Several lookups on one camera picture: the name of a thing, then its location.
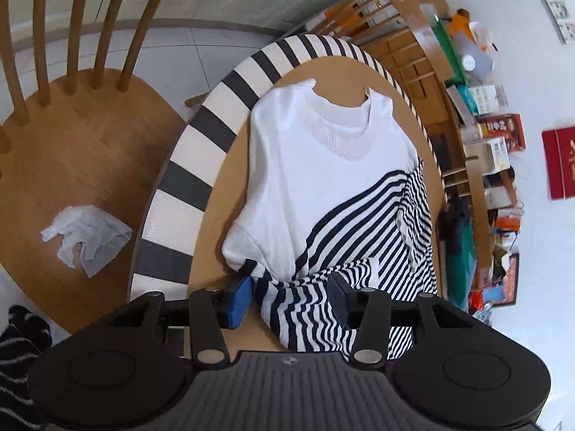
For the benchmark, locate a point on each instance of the left wooden chair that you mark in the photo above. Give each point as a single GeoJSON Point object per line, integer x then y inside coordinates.
{"type": "Point", "coordinates": [94, 136]}

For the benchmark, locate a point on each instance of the green blue knit sweater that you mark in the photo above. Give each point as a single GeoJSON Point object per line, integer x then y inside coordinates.
{"type": "Point", "coordinates": [456, 233]}

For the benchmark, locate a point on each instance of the striped white navy sweater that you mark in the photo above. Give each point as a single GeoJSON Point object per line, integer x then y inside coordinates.
{"type": "Point", "coordinates": [332, 190]}

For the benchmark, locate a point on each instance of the wooden side cabinet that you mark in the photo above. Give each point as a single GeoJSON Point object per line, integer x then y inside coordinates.
{"type": "Point", "coordinates": [463, 174]}

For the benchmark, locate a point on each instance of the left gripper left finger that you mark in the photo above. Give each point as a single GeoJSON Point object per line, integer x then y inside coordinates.
{"type": "Point", "coordinates": [212, 310]}

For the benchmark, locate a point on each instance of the crumpled white tissue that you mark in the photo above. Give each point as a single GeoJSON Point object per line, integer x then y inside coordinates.
{"type": "Point", "coordinates": [89, 235]}

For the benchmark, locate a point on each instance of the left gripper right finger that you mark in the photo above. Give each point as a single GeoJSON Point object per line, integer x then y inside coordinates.
{"type": "Point", "coordinates": [367, 312]}

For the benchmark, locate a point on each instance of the right wooden chair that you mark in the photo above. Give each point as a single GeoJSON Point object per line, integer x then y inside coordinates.
{"type": "Point", "coordinates": [364, 22]}

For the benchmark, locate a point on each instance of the red booklet on wall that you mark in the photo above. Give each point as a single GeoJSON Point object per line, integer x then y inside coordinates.
{"type": "Point", "coordinates": [559, 148]}

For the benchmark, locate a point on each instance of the wooden chair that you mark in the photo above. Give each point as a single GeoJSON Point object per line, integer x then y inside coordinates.
{"type": "Point", "coordinates": [364, 22]}
{"type": "Point", "coordinates": [94, 136]}

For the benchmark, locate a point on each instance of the green plastic bin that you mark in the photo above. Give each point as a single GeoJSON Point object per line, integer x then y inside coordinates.
{"type": "Point", "coordinates": [444, 39]}

